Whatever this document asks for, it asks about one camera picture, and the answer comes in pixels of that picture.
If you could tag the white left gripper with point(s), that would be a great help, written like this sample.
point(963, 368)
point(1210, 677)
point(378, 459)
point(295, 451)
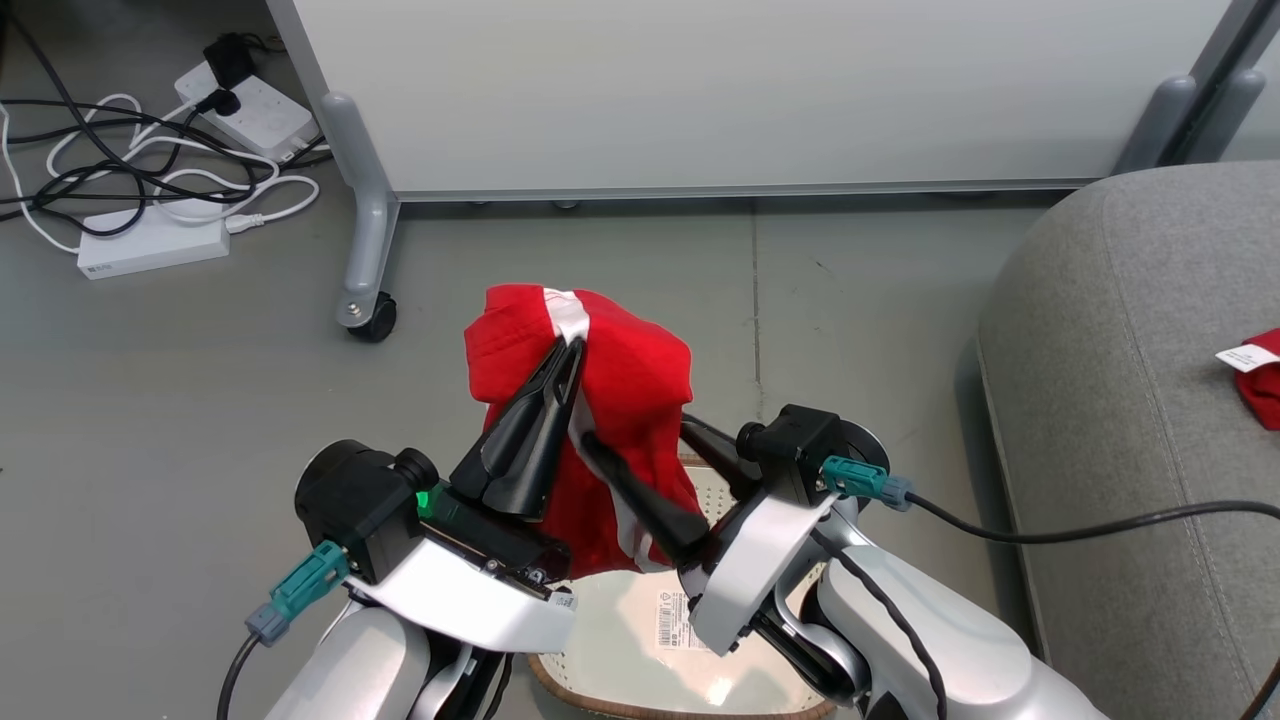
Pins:
point(470, 600)

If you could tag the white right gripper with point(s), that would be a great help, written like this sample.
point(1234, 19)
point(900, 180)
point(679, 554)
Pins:
point(750, 570)

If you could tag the red and white garment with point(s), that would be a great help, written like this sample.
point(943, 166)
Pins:
point(630, 370)

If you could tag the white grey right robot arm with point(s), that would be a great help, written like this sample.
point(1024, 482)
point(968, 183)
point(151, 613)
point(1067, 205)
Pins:
point(940, 640)

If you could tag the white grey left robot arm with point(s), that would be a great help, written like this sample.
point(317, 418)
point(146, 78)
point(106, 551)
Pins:
point(360, 665)

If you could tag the grey fabric sofa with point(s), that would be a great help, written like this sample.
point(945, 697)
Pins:
point(1130, 400)

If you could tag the red cloth with white tag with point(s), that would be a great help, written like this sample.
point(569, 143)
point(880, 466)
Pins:
point(1265, 385)

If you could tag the barcode sticker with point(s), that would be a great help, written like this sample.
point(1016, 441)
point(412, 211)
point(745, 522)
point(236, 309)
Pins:
point(678, 620)

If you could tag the white laundry basket brown rim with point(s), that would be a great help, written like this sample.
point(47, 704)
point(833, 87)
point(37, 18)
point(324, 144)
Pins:
point(620, 640)

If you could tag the black caster wheel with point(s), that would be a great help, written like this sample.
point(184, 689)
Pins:
point(374, 318)

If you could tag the grey partition leg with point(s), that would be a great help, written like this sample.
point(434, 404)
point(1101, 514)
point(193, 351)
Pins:
point(1155, 125)
point(1225, 115)
point(365, 200)

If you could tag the white long power strip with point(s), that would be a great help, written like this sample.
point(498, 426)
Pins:
point(150, 248)

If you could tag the white square power strip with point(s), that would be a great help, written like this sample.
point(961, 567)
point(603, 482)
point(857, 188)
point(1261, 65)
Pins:
point(262, 112)

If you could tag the black power adapter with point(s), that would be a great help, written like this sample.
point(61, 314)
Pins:
point(230, 58)

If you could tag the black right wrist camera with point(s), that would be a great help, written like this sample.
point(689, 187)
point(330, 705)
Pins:
point(795, 445)

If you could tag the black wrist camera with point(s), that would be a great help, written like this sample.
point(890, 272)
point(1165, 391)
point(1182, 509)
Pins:
point(795, 445)
point(360, 505)

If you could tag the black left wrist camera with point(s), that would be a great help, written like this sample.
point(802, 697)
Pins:
point(360, 505)

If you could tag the black wall plug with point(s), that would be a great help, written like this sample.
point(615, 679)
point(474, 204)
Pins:
point(220, 102)

